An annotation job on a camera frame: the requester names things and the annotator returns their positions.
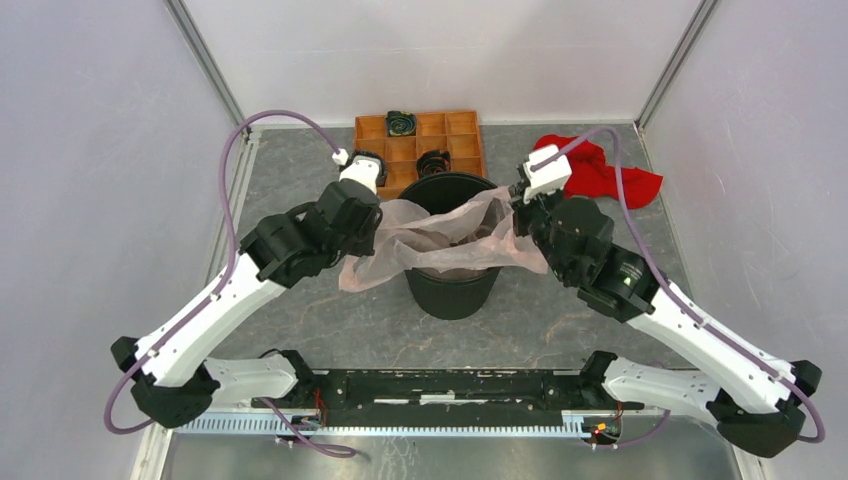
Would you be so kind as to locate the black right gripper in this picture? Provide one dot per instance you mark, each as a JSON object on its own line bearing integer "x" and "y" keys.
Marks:
{"x": 521, "y": 209}

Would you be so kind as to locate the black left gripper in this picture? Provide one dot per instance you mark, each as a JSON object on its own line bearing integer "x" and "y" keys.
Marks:
{"x": 366, "y": 246}

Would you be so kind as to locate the pink plastic trash bag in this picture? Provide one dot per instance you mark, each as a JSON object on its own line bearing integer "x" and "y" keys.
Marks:
{"x": 473, "y": 237}

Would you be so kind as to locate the black plastic trash bin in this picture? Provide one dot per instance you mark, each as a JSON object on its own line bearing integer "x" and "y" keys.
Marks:
{"x": 435, "y": 294}

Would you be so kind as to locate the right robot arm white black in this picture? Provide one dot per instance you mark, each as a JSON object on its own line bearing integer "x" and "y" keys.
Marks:
{"x": 755, "y": 401}

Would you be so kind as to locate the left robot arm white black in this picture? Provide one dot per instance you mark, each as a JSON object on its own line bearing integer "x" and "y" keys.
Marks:
{"x": 175, "y": 379}

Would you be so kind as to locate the rolled dark belt left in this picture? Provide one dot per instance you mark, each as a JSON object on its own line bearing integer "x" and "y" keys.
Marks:
{"x": 379, "y": 161}

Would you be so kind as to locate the red cloth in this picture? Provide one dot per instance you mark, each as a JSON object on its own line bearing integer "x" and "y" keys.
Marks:
{"x": 593, "y": 177}

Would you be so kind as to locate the rolled black belt orange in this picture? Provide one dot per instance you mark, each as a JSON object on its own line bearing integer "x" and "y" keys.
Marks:
{"x": 433, "y": 162}

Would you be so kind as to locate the orange wooden compartment tray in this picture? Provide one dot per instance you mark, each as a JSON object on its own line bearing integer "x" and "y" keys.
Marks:
{"x": 456, "y": 131}

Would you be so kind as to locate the rolled dark belt green yellow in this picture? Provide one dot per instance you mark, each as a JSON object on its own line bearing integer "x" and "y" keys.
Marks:
{"x": 400, "y": 123}

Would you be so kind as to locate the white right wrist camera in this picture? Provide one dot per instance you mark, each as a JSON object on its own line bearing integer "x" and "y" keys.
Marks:
{"x": 544, "y": 172}

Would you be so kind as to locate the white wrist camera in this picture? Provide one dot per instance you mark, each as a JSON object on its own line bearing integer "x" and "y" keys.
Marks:
{"x": 544, "y": 172}
{"x": 352, "y": 168}

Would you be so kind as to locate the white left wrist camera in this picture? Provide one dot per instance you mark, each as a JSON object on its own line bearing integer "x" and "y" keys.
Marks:
{"x": 352, "y": 168}

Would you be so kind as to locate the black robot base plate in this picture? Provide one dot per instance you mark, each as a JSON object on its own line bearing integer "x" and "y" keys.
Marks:
{"x": 453, "y": 398}

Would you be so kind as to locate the slotted white cable duct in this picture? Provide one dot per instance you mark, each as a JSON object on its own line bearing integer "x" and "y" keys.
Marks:
{"x": 569, "y": 426}

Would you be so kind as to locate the aluminium frame post right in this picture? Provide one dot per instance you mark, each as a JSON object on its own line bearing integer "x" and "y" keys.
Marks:
{"x": 696, "y": 25}

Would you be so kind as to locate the aluminium frame post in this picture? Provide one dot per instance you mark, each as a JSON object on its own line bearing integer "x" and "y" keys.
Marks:
{"x": 205, "y": 59}
{"x": 696, "y": 25}

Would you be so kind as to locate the aluminium frame post left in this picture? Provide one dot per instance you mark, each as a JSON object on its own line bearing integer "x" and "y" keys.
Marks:
{"x": 205, "y": 59}

